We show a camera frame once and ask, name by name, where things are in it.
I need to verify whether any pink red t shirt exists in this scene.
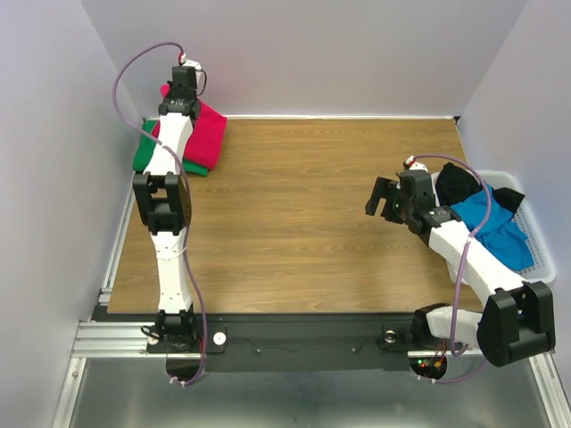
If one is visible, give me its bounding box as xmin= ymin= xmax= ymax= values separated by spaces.
xmin=150 ymin=83 xmax=228 ymax=169

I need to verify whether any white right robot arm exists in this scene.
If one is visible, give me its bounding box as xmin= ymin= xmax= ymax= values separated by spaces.
xmin=365 ymin=169 xmax=556 ymax=366

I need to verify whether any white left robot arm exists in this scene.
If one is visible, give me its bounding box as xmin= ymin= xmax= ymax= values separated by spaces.
xmin=133 ymin=60 xmax=202 ymax=351

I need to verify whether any black t shirt in basket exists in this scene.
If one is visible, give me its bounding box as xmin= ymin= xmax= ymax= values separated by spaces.
xmin=435 ymin=162 xmax=525 ymax=214

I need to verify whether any folded green t shirt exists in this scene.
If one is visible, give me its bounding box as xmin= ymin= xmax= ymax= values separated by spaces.
xmin=132 ymin=120 xmax=209 ymax=177

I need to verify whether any blue t shirt in basket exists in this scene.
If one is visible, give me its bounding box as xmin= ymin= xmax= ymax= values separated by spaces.
xmin=447 ymin=185 xmax=534 ymax=271

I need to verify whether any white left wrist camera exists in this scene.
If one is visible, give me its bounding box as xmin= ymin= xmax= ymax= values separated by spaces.
xmin=178 ymin=53 xmax=203 ymax=72

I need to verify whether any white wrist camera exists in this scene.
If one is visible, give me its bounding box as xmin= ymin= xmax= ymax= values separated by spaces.
xmin=399 ymin=156 xmax=430 ymax=177
xmin=178 ymin=53 xmax=203 ymax=72

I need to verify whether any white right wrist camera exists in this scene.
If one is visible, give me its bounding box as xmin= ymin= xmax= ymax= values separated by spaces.
xmin=399 ymin=156 xmax=430 ymax=177

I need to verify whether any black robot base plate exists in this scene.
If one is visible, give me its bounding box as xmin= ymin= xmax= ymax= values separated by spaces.
xmin=146 ymin=311 xmax=465 ymax=375

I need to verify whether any aluminium frame rail right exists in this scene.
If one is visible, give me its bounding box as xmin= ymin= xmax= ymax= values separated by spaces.
xmin=529 ymin=354 xmax=571 ymax=428

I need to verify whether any aluminium frame rail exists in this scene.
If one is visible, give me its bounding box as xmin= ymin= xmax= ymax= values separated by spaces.
xmin=52 ymin=192 xmax=146 ymax=427
xmin=529 ymin=354 xmax=571 ymax=428

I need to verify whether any aluminium frame rail left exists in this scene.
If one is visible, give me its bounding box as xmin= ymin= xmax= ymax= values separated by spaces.
xmin=52 ymin=192 xmax=146 ymax=427

